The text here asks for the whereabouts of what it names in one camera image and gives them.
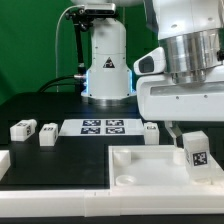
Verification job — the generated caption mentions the black cables at base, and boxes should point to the black cables at base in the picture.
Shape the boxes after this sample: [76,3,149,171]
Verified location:
[36,75,84,93]

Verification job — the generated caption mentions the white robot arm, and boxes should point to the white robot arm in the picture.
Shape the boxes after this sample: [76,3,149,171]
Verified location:
[71,0,224,121]

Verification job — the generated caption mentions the grey camera on mount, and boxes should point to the grey camera on mount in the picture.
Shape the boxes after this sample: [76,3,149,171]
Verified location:
[84,3,116,16]

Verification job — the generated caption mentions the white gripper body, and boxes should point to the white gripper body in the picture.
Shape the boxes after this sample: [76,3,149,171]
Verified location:
[137,71,224,121]

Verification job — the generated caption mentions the white front fence wall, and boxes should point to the white front fence wall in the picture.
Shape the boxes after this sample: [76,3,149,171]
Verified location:
[0,187,224,218]

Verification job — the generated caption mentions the white sheet with markers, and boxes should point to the white sheet with markers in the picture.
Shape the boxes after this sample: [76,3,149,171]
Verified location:
[59,119,144,136]

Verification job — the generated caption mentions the grey cable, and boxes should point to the grey cable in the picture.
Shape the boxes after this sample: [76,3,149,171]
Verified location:
[54,4,79,93]

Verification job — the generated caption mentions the white square table top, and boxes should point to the white square table top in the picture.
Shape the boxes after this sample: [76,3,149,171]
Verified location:
[107,142,224,190]

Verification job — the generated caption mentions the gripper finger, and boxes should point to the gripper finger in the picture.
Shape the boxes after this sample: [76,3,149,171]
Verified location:
[164,121,182,147]

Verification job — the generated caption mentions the white left fence piece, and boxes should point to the white left fence piece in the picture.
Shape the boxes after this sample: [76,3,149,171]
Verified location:
[0,150,11,180]

